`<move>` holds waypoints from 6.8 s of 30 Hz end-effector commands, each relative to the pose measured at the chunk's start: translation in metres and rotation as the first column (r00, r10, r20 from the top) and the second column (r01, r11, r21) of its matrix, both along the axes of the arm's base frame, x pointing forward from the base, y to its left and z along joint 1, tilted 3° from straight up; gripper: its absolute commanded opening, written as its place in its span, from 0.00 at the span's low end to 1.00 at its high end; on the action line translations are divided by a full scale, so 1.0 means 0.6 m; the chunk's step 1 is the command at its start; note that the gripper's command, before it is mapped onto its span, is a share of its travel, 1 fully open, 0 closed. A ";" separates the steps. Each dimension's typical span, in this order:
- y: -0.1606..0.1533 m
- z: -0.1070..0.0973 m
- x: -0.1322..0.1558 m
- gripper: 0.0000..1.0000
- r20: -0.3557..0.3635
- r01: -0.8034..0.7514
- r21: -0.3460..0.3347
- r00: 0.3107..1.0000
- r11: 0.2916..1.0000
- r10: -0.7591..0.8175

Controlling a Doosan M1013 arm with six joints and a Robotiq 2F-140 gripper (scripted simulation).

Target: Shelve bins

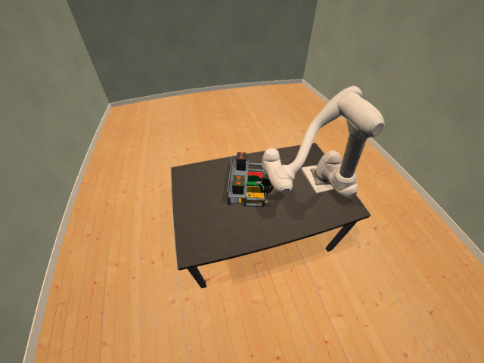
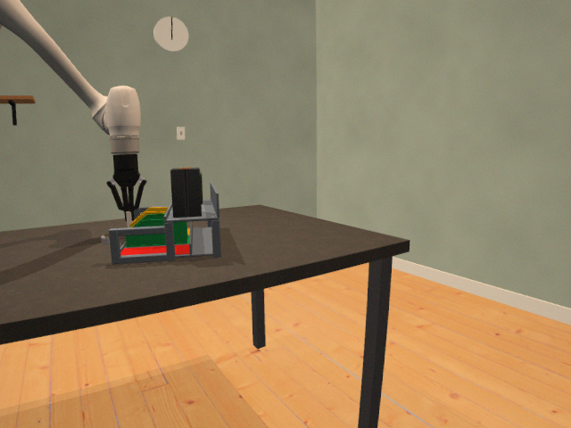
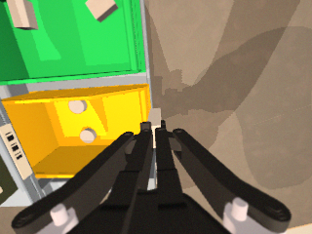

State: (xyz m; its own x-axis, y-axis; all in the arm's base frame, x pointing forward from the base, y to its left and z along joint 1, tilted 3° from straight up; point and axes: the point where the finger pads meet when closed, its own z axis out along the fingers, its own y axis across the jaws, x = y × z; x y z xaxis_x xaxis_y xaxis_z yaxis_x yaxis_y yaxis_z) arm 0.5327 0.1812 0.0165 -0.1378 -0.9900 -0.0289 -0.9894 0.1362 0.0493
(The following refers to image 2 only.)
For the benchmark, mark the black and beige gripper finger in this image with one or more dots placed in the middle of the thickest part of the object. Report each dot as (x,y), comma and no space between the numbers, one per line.
(116,196)
(131,206)

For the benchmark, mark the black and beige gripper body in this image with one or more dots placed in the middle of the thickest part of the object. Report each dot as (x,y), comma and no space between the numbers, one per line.
(125,165)

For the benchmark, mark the yellow bin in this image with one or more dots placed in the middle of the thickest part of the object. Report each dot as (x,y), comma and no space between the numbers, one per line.
(161,210)

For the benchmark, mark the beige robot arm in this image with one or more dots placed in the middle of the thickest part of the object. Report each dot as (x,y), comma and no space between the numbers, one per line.
(122,111)

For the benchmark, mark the green bin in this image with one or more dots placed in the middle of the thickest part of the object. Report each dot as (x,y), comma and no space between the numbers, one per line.
(180,232)

